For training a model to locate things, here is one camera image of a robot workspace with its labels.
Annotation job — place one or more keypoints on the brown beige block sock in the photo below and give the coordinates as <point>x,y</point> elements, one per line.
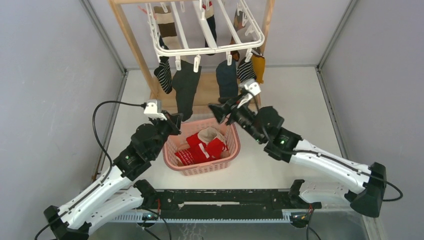
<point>167,27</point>

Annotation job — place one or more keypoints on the navy santa pattern sock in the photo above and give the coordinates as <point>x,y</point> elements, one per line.
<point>210,18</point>

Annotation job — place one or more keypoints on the red white striped sock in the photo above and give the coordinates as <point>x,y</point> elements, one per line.
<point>216,150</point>

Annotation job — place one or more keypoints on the plain red sock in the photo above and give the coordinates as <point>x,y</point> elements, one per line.
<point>197,143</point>

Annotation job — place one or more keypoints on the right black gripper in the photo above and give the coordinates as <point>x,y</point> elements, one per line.
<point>221,111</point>

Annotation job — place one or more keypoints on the black mounting rail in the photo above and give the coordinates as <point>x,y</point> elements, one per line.
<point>226,204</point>

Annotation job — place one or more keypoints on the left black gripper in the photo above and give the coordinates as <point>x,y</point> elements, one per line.
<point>173,122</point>

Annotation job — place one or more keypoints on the black white striped sock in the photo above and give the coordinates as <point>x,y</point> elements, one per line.
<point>164,75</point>

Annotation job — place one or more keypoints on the argyle red yellow sock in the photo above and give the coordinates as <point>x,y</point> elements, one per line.
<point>239,22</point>

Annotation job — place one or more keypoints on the white plastic sock hanger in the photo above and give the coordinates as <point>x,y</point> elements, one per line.
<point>258,37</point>

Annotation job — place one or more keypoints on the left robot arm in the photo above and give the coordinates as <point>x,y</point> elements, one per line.
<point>118,190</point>

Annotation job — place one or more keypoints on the black striped narrow sock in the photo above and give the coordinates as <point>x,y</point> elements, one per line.
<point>245,71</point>

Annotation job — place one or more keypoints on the beige pink sock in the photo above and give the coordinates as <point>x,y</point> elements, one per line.
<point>215,132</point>

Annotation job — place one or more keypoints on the pink plastic basket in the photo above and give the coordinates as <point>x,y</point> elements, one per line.
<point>177,143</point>

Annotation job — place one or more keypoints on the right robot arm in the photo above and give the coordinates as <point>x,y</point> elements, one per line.
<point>363,187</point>

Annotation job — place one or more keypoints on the red snowflake sock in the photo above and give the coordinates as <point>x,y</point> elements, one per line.
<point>185,157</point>

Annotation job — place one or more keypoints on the wooden hanger stand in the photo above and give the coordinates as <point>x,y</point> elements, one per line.
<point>208,89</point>

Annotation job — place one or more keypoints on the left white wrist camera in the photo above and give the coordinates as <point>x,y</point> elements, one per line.
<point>153,110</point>

